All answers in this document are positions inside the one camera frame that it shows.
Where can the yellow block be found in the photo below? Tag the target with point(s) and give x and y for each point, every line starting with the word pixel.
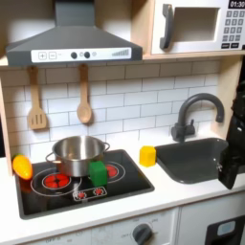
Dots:
pixel 147 156

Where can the green block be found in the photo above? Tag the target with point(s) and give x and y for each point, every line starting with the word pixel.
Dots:
pixel 98 173

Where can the grey sink basin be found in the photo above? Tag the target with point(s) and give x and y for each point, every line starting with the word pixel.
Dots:
pixel 191 161

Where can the black door panel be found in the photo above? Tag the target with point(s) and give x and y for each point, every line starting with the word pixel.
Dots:
pixel 225 231

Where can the white cabinet door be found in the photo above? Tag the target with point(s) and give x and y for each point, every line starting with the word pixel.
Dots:
pixel 194 217

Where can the grey tap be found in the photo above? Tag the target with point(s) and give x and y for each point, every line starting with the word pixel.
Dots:
pixel 191 108

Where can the black stove top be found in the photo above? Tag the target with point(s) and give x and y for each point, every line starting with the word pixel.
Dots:
pixel 127 182

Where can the grey oven knob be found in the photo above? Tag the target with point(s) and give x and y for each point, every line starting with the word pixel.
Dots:
pixel 142 233

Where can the white oven front panel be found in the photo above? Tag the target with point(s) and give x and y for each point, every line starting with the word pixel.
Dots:
pixel 108 233

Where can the white toy microwave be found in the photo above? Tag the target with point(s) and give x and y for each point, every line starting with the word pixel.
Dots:
pixel 197 25

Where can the steel pot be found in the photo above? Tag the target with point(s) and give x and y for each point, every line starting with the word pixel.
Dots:
pixel 78 156

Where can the wooden spoon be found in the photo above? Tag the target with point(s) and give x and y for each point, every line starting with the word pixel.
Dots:
pixel 84 102

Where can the grey range hood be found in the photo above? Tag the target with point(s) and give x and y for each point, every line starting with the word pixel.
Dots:
pixel 73 38

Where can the wooden slotted spatula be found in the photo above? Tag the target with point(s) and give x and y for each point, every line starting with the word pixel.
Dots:
pixel 36 108

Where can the orange yellow toy vegetable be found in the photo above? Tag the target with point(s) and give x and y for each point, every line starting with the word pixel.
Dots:
pixel 22 166

